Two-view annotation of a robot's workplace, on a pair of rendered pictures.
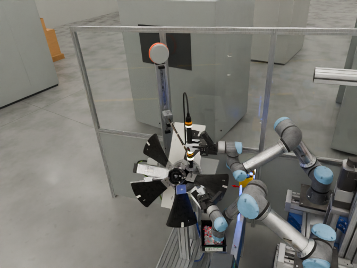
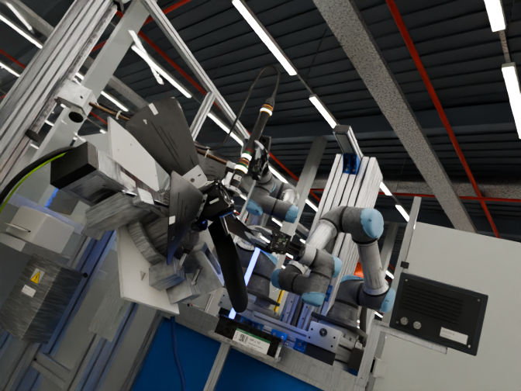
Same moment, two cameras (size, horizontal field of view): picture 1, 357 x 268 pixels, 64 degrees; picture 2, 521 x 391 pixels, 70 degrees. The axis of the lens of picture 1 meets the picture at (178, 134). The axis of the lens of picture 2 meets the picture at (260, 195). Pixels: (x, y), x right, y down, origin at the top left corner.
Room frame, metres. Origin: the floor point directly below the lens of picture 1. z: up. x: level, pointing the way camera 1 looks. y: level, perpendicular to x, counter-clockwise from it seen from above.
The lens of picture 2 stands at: (1.24, 1.17, 0.90)
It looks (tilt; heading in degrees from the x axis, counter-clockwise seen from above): 18 degrees up; 280
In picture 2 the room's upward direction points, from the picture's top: 22 degrees clockwise
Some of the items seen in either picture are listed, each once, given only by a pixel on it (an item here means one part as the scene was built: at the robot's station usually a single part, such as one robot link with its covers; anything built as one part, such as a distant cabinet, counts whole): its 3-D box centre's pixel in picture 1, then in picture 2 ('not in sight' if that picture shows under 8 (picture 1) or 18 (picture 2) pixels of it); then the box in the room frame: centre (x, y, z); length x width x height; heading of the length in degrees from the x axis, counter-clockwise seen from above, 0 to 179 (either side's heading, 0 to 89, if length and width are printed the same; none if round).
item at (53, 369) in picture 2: not in sight; (57, 371); (1.81, -0.02, 0.56); 0.19 x 0.04 x 0.04; 159
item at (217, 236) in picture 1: (219, 229); (311, 288); (1.18, -0.21, 1.08); 0.11 x 0.08 x 0.11; 146
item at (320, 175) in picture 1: (321, 178); (264, 264); (1.43, -0.93, 1.20); 0.13 x 0.12 x 0.14; 5
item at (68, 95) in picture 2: (167, 116); (75, 97); (2.16, 0.08, 1.36); 0.10 x 0.07 x 0.08; 14
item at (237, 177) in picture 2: (189, 143); (252, 143); (1.55, -0.07, 1.48); 0.04 x 0.04 x 0.46
